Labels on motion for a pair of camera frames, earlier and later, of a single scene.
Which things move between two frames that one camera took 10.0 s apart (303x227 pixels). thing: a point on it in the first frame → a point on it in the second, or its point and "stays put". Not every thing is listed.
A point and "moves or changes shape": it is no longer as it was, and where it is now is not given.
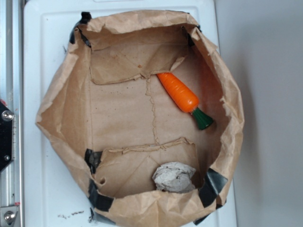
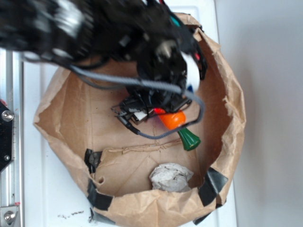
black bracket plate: [6, 136] stays put
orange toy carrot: [187, 100] moves or changes shape
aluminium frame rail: [11, 91] stays put
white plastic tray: [54, 194] stays put
